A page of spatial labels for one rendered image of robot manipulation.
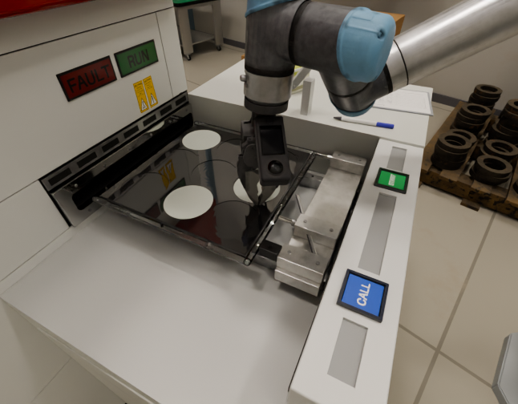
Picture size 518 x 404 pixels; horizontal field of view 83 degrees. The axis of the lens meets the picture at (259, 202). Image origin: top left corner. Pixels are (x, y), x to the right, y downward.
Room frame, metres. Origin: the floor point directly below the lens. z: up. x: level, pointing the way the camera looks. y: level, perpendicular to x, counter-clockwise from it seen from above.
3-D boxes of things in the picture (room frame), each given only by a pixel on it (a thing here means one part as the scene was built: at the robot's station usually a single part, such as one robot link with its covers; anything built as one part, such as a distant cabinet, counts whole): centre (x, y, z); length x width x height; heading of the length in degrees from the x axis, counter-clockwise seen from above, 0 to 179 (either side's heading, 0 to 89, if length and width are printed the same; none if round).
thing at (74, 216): (0.61, 0.30, 0.89); 0.44 x 0.02 x 0.10; 154
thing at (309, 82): (0.71, -0.10, 1.03); 0.06 x 0.04 x 0.13; 64
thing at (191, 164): (0.53, 0.10, 0.90); 0.34 x 0.34 x 0.01; 64
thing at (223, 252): (0.37, 0.18, 0.90); 0.37 x 0.01 x 0.01; 64
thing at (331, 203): (0.43, -0.14, 0.87); 0.36 x 0.08 x 0.03; 154
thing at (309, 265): (0.29, -0.07, 0.89); 0.08 x 0.03 x 0.03; 64
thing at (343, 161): (0.58, -0.22, 0.89); 0.08 x 0.03 x 0.03; 64
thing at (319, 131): (0.84, -0.15, 0.89); 0.62 x 0.35 x 0.14; 64
